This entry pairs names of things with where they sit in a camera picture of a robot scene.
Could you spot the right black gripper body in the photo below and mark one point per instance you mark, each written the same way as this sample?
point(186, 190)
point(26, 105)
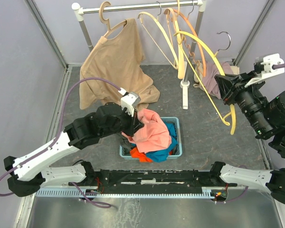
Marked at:
point(239, 84)

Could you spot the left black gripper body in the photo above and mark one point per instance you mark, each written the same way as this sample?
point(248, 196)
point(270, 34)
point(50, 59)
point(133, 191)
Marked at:
point(127, 122)

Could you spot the pink t shirt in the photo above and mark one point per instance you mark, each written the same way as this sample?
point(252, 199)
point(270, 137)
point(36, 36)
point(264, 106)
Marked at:
point(153, 124)

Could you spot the dark grey t shirt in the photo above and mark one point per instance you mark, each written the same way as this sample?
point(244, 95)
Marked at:
point(125, 144)

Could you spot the orange t shirt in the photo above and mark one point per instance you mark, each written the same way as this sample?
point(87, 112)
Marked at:
point(139, 155)

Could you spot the yellow hanger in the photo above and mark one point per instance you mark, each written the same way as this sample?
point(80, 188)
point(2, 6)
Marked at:
point(230, 118)

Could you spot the blue t shirt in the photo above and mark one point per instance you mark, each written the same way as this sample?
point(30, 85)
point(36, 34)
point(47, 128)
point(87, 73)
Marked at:
point(162, 144)

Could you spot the beige plastic hanger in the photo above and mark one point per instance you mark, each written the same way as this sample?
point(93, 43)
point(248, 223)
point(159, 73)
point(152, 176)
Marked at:
point(171, 19)

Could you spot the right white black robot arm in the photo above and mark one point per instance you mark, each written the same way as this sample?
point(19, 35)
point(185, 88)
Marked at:
point(267, 118)

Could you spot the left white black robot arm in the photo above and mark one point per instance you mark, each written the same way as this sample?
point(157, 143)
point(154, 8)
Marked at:
point(33, 171)

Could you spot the beige t shirt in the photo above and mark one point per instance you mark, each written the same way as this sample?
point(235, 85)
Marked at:
point(118, 61)

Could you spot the beige hanger of beige shirt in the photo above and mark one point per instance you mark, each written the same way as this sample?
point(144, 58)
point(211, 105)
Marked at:
point(110, 29)

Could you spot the mauve clothes pile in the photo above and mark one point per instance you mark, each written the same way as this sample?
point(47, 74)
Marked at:
point(209, 81)

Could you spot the cream garment on floor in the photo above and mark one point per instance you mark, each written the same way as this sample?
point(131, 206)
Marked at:
point(228, 69)

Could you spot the light blue plastic basket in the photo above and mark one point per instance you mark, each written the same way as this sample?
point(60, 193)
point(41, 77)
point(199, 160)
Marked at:
point(176, 152)

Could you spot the metal clothes rack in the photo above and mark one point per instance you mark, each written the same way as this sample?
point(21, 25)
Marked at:
point(200, 4)

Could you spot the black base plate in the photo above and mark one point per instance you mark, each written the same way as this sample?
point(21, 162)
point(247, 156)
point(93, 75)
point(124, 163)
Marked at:
point(155, 181)

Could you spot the light blue cable duct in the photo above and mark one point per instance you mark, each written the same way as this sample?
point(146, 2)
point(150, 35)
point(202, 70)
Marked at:
point(73, 192)

